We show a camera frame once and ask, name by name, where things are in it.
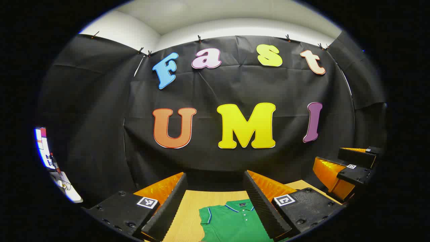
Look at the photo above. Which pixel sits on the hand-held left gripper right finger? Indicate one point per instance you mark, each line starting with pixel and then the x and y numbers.
pixel 262 205

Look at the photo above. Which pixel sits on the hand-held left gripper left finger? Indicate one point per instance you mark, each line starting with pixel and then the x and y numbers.
pixel 169 205

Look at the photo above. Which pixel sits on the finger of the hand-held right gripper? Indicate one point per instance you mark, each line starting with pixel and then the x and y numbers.
pixel 357 156
pixel 356 174

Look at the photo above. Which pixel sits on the green T-shirt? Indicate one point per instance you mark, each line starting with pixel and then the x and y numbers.
pixel 231 225

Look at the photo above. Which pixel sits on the white side table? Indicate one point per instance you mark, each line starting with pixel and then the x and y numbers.
pixel 69 191

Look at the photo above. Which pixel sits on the black backdrop cloth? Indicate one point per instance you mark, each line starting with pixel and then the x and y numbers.
pixel 235 87

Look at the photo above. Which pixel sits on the computer monitor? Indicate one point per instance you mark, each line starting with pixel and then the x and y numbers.
pixel 43 148

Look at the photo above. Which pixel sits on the row of black cloth clips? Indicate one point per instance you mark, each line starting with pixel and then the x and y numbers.
pixel 199 38

